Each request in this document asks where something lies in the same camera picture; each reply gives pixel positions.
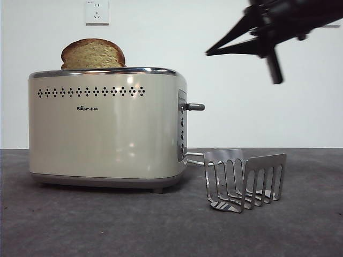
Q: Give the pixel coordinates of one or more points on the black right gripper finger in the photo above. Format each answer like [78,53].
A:
[241,26]
[252,47]

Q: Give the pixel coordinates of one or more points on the grey toaster lever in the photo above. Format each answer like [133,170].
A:
[197,106]

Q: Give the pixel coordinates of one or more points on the brown-crusted bread slice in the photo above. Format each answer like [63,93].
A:
[91,53]

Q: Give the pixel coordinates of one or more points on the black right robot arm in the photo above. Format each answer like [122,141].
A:
[308,13]

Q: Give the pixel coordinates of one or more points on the silver metal toast rack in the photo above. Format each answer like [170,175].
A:
[268,162]

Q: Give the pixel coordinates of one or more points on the cream toaster with chrome top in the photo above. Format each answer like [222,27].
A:
[107,134]

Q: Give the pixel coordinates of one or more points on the white wall socket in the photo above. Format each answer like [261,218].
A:
[332,26]
[97,13]

